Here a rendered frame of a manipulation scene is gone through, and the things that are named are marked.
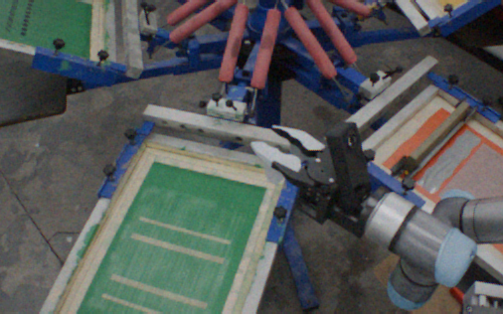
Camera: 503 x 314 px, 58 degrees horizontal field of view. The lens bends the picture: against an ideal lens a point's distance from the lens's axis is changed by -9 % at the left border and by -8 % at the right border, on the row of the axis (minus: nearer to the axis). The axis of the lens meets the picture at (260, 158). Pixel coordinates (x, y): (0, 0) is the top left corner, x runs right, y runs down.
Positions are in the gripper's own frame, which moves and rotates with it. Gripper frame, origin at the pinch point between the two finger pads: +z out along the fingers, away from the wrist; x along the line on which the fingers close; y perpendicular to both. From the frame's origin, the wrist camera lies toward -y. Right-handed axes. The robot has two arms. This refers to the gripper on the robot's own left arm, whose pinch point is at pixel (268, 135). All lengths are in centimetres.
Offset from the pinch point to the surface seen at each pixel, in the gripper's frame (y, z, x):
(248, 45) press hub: 55, 75, 90
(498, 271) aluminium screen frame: 61, -49, 59
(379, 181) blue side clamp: 59, -2, 64
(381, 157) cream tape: 62, 4, 78
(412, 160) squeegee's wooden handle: 53, -7, 74
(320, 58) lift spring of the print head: 45, 41, 90
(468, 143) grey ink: 58, -19, 104
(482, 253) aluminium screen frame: 61, -42, 62
